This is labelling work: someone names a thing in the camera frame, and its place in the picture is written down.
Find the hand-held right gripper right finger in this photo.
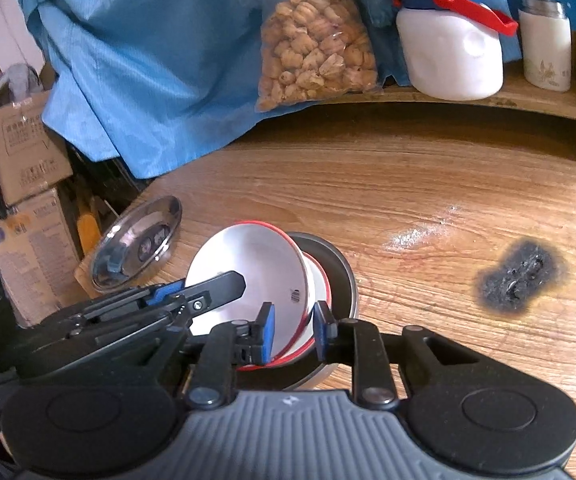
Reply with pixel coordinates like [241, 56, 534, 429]
[313, 300, 486, 407]

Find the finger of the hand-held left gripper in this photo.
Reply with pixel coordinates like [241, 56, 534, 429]
[17, 309, 191, 377]
[84, 270, 247, 320]

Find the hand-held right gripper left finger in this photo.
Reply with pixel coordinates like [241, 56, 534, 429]
[185, 302, 276, 408]

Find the white red-rimmed bowl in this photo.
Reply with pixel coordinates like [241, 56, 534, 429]
[186, 220, 329, 372]
[295, 254, 332, 322]

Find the steel bowl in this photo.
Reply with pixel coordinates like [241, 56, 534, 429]
[280, 231, 361, 393]

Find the steel plate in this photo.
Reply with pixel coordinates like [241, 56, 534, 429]
[90, 195, 183, 293]

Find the large printed cardboard box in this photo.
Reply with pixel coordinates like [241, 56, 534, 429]
[0, 180, 100, 329]

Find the yellow object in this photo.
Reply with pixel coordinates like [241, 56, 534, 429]
[75, 209, 105, 262]

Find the small cardboard box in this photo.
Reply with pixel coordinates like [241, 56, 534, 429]
[0, 91, 75, 207]

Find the light blue cloth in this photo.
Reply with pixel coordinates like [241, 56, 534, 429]
[15, 0, 508, 179]

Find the clear bag of snacks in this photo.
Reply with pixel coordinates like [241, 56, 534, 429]
[235, 0, 382, 113]

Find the grey bag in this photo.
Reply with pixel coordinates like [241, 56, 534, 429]
[0, 62, 45, 107]

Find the white jug with blue lid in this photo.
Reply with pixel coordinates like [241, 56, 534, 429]
[385, 0, 519, 102]

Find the wooden desk shelf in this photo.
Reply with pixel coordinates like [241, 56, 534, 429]
[248, 30, 576, 167]

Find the white thermos bottle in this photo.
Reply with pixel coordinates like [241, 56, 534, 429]
[518, 0, 574, 93]

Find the black metal frame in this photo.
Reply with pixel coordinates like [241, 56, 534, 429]
[63, 145, 149, 221]

